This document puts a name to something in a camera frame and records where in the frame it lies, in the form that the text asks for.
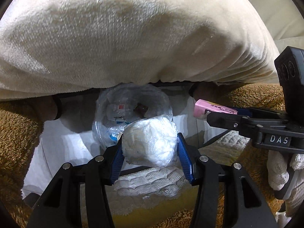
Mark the pink packet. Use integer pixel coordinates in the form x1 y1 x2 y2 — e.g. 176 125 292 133
193 99 240 119

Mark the dark brown packet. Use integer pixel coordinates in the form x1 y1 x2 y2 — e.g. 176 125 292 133
134 103 150 118

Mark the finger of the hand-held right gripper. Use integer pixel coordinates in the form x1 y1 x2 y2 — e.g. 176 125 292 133
228 107 288 122
206 111 262 137

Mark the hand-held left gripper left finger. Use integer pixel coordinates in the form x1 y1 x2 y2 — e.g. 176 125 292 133
27 139 124 228

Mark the white tissue wad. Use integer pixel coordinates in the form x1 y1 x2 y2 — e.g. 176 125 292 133
121 114 179 168

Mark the cream plush blanket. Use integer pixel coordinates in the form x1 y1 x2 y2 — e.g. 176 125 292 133
0 0 283 101

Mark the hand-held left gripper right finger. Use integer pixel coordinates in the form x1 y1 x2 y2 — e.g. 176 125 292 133
177 132 278 228

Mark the white quilted cushion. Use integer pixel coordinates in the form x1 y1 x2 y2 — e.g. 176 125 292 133
114 131 251 197

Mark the white and black wrapper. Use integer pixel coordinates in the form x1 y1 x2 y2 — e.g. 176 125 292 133
106 103 126 119

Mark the large clear plastic bag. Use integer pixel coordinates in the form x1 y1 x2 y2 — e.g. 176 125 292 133
91 83 174 152

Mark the person's right hand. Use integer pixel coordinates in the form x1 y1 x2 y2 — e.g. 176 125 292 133
266 151 304 219

